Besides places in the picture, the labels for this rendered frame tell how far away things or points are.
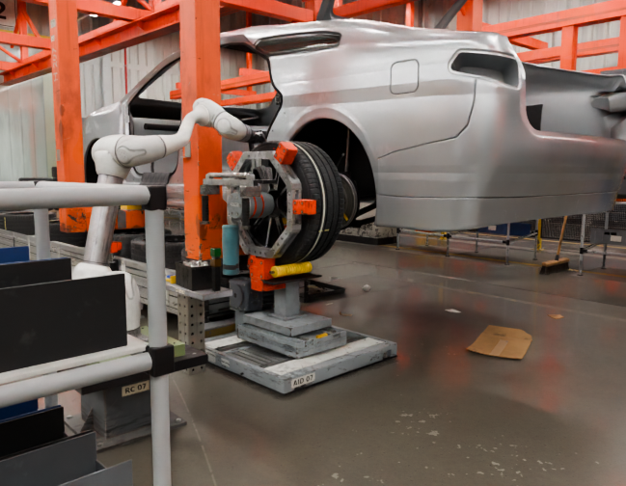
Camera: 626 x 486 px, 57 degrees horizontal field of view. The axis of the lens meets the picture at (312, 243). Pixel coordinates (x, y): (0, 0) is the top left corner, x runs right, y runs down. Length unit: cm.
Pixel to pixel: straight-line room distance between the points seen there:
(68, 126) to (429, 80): 311
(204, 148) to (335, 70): 83
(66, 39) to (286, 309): 296
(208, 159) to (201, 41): 63
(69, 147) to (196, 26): 202
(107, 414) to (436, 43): 209
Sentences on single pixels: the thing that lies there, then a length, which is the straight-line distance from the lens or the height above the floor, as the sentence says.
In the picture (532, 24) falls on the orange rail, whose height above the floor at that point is 311.
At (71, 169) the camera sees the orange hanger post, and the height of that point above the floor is 103.
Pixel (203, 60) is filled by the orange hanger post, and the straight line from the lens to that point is 332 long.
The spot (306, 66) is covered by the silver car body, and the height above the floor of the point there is 161.
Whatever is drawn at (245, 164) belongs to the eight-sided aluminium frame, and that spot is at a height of 106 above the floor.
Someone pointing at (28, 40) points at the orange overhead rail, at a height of 331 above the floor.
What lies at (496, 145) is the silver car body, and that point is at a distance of 270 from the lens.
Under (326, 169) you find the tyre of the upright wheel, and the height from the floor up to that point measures 103.
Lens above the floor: 102
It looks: 7 degrees down
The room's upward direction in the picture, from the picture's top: straight up
